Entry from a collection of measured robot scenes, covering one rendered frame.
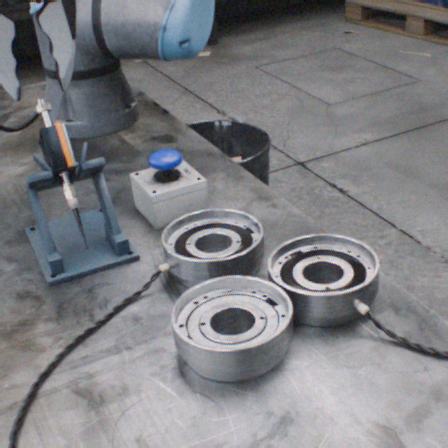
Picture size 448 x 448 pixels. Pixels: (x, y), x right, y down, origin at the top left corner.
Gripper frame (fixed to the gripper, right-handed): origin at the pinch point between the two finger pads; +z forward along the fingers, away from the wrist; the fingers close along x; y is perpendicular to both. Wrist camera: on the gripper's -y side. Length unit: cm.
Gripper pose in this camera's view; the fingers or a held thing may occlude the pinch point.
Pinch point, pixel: (40, 85)
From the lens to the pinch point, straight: 74.9
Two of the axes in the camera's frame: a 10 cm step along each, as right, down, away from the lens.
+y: -4.4, -4.5, 7.7
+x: -9.0, 2.8, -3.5
